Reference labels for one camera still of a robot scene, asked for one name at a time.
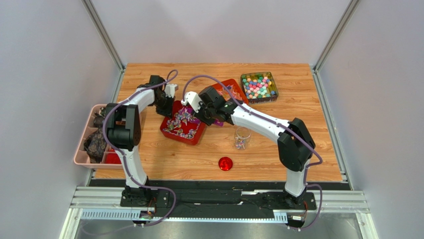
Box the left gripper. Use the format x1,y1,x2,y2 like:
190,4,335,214
152,94,175,119

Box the red tray of swirl lollipops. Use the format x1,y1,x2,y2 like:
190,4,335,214
160,101,206,145

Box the clear plastic jar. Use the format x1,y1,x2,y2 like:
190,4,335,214
234,127,251,150

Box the purple plastic scoop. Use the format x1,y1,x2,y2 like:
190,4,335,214
188,106,223,126

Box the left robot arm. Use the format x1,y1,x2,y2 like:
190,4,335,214
103,75,178,205

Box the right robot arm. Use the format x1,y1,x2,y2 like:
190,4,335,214
184,87,315,204

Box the clear tray of colourful candies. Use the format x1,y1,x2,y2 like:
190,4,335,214
240,72,279,105

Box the orange tray of lollipops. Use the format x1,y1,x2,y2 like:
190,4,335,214
212,79,248,104

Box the red jar lid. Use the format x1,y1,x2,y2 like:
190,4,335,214
218,157,233,171

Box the pink organizer basket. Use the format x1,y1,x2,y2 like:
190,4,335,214
74,103,141,169

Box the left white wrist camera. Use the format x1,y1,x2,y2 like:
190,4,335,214
164,84,179,98

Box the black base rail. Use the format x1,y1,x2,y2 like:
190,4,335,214
120,180,318,219

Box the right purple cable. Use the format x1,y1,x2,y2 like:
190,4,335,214
182,75,323,231

